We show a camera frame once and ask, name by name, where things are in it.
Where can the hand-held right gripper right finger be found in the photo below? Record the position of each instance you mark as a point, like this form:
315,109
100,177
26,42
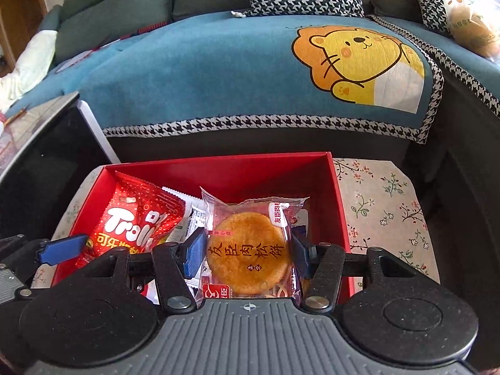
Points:
304,254

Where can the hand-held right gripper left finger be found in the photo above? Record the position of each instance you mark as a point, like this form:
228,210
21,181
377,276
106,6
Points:
194,252

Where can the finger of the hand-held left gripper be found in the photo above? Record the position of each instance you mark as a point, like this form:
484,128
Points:
62,250

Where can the silver snack packet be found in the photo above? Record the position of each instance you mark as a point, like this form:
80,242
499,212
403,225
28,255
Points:
195,213

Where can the round pastry clear packet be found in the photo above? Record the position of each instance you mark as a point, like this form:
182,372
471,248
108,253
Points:
250,250

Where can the red gummy packet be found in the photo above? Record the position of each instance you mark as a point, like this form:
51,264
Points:
132,218

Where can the red cardboard box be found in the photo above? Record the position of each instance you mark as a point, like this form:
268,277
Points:
234,175

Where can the black glass table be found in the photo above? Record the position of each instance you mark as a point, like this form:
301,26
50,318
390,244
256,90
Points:
39,172

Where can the grey sofa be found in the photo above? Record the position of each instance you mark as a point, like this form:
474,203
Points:
461,172

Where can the white cloth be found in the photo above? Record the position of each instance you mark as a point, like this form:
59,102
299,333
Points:
31,62

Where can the white paper scrap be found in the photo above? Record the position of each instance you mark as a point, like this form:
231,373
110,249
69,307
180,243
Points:
238,14

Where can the brown wooden cabinet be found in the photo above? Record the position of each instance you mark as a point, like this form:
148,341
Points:
19,7

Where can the blue houndstooth-trimmed sofa cover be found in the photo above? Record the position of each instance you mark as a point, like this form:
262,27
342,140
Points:
468,66

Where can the printed white plastic bag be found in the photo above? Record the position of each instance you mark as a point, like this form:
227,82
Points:
468,15

